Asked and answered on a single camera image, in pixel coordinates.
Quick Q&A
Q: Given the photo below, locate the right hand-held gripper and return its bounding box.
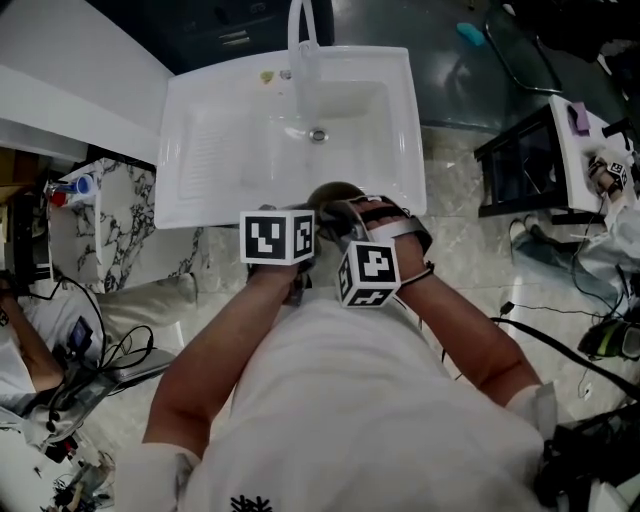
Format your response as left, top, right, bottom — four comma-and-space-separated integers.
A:
319, 202, 404, 309

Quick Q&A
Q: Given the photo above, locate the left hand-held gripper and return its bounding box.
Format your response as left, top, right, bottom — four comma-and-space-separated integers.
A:
238, 202, 326, 309

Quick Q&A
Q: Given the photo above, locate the dark round bowl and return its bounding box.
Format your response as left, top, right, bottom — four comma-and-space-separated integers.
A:
305, 180, 369, 214

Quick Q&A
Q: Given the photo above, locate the person's left forearm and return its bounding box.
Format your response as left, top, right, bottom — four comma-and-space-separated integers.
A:
142, 262, 301, 459

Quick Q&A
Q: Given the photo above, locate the person's right forearm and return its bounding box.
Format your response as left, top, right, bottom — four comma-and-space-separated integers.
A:
394, 264, 544, 416

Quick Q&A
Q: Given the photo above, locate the purple cloth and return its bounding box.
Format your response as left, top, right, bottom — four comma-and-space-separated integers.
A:
567, 101, 592, 135

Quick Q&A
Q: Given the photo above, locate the person's right hand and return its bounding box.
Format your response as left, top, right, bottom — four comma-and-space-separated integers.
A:
344, 195, 434, 282

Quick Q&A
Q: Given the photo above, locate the black wristband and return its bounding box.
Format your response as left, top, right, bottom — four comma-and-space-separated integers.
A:
399, 260, 436, 290

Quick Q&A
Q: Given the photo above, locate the white ceramic sink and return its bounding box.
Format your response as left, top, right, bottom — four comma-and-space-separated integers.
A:
153, 45, 429, 231

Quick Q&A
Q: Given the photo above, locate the person's white shirt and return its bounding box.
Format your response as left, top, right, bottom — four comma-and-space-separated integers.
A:
107, 297, 574, 512

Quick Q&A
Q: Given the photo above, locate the marble pattern cabinet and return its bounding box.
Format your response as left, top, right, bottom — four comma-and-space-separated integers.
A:
47, 157, 206, 296

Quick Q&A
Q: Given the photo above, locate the white curved faucet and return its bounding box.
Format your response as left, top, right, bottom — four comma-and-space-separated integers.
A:
287, 0, 321, 119

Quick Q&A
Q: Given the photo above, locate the grey laptop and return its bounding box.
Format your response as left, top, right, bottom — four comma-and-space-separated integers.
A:
102, 347, 177, 386

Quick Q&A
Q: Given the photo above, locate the dark cabinet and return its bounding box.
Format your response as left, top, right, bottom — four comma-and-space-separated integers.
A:
159, 0, 335, 76

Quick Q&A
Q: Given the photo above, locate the black device with screen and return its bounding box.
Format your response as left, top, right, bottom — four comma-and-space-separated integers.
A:
67, 315, 95, 359

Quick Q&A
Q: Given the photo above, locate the white top black table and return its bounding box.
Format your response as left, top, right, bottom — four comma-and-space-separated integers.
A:
473, 93, 624, 226

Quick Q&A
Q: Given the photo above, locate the green and black headset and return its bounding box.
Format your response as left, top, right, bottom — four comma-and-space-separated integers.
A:
578, 315, 640, 361

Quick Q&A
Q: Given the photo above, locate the teal sponge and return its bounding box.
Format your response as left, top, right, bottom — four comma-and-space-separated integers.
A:
455, 21, 485, 47

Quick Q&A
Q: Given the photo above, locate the black equipment pack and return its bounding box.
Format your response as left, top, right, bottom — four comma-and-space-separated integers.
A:
534, 409, 640, 512

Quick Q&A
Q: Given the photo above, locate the thin black cable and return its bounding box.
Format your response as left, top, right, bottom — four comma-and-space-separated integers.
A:
49, 274, 156, 381

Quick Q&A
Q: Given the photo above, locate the thick black cable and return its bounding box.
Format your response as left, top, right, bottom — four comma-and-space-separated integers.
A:
489, 315, 640, 401

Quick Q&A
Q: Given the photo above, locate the black metal chair frame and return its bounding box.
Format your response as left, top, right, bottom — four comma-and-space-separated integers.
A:
483, 4, 564, 94

